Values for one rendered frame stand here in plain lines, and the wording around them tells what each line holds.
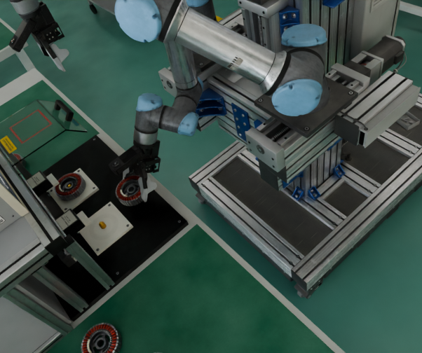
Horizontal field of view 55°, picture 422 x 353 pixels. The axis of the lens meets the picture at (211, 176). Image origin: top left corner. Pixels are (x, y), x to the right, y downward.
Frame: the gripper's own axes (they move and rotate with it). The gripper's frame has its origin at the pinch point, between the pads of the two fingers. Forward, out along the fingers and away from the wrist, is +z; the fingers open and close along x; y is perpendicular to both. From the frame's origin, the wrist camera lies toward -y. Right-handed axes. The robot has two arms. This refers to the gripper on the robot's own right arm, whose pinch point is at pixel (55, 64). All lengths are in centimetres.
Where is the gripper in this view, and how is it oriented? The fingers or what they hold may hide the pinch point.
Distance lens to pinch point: 155.8
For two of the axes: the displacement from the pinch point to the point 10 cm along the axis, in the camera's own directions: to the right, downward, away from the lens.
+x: -6.2, -5.4, 5.7
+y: 7.6, -5.9, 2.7
